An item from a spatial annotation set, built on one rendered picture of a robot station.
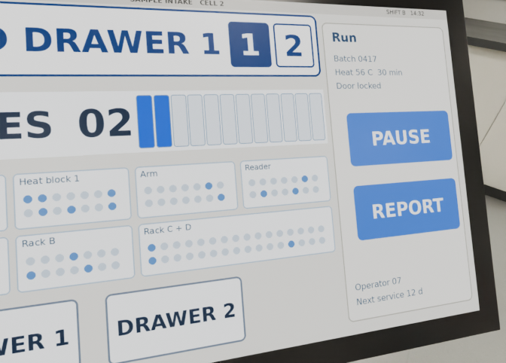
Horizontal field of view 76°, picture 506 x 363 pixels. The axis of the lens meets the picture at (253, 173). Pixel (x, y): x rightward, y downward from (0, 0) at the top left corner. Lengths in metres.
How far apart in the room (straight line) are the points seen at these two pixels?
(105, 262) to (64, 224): 0.04
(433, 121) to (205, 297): 0.24
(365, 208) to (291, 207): 0.06
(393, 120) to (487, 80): 1.93
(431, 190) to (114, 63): 0.27
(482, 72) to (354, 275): 1.99
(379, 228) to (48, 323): 0.25
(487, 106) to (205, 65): 2.09
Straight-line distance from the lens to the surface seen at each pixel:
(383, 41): 0.32
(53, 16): 0.28
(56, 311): 0.26
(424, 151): 0.32
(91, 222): 0.25
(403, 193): 0.30
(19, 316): 0.27
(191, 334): 0.26
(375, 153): 0.29
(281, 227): 0.25
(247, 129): 0.25
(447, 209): 0.33
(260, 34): 0.28
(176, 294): 0.25
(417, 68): 0.33
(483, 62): 2.20
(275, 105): 0.26
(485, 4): 2.84
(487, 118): 2.29
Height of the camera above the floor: 1.22
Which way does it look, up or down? 36 degrees down
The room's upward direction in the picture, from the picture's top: 6 degrees clockwise
